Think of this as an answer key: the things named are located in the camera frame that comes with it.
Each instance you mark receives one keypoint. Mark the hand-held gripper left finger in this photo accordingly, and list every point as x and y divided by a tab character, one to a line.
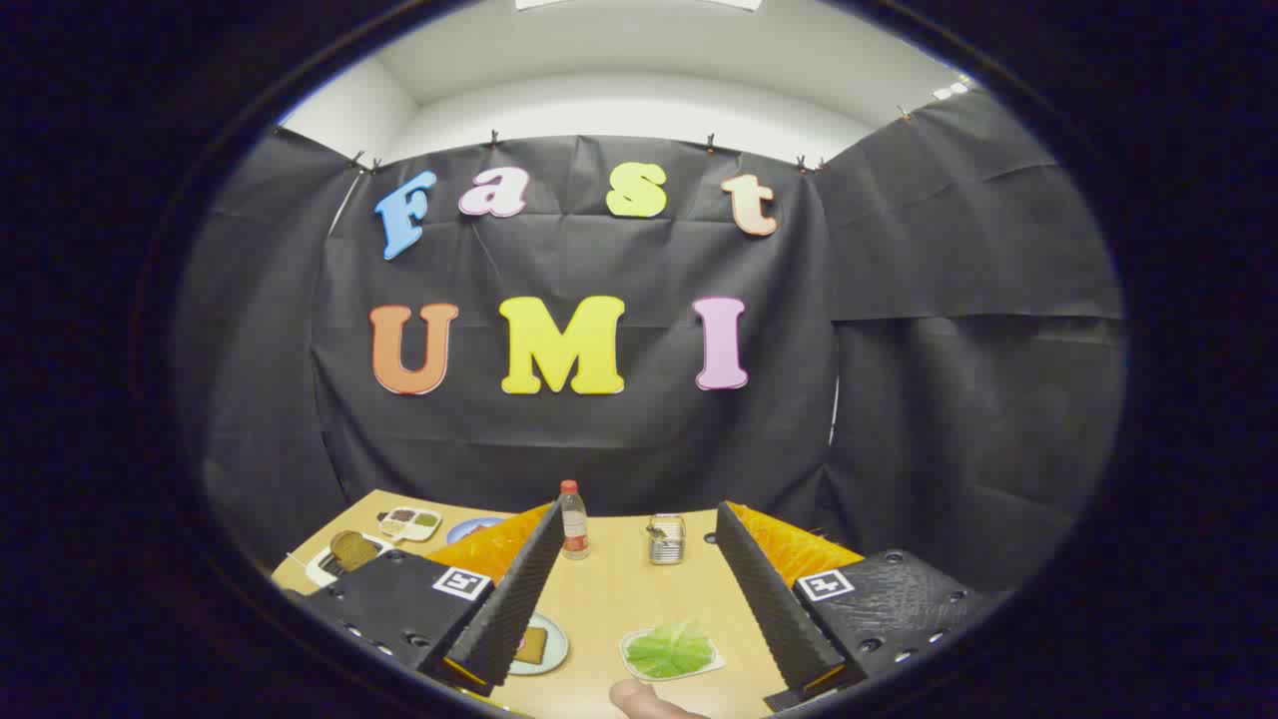
519	589

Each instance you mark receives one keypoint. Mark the white square plate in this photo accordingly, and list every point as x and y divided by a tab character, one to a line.
632	667

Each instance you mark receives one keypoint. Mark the black backdrop cloth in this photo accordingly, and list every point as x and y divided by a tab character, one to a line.
599	439

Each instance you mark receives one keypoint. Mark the white toaster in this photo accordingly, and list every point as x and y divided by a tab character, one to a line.
324	571

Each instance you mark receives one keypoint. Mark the green lettuce leaf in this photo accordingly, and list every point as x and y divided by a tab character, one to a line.
671	651

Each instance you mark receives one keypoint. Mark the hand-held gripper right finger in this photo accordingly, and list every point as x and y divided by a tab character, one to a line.
764	589

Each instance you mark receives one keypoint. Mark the toasted bread slice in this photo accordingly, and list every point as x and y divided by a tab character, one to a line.
352	549

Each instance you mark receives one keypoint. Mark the white divided tray of seeds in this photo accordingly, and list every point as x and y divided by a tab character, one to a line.
409	523

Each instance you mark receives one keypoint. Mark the brown bread slice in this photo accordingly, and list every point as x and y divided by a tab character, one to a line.
533	646

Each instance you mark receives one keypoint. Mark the light green plate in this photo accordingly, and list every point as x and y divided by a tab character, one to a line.
555	647

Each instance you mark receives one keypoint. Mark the blue plate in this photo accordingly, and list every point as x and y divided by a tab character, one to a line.
469	527

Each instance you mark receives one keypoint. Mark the ceiling light panel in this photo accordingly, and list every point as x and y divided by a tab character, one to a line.
639	3

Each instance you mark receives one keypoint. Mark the clear water bottle red cap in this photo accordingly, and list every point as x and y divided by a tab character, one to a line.
573	524

